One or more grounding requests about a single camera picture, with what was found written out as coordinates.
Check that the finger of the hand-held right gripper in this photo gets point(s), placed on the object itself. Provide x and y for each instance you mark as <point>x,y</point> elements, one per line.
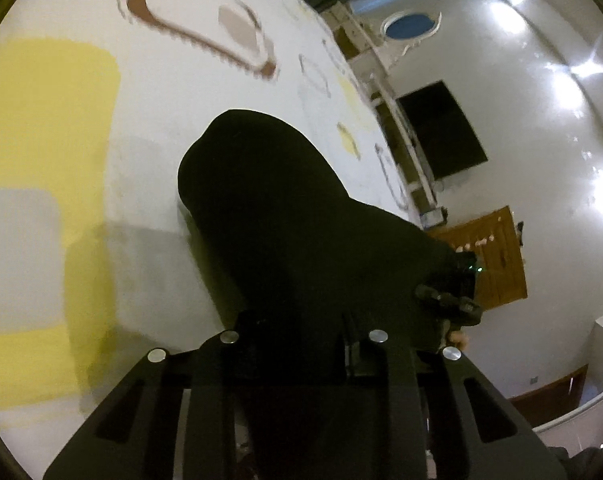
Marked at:
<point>449,305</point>

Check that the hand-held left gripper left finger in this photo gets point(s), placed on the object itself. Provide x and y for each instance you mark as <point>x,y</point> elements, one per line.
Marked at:
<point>231,365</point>

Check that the wooden door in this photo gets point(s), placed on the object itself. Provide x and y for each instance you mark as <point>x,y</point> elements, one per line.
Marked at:
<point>496,270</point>

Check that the printed bed cover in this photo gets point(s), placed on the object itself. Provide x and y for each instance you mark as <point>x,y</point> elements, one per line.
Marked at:
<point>56,135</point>

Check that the white dressing table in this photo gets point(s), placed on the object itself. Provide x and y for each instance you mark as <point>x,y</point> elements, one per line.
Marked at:
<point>389,105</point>

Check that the black television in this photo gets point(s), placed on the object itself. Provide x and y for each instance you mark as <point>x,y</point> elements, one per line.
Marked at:
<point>444,130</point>

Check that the black pants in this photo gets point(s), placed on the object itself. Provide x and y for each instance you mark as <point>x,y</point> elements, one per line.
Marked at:
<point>281,235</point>

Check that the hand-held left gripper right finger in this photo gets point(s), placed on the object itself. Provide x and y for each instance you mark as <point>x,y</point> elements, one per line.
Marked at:
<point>376,367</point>

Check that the person's right hand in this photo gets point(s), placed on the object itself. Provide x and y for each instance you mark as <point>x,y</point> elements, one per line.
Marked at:
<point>459,340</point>

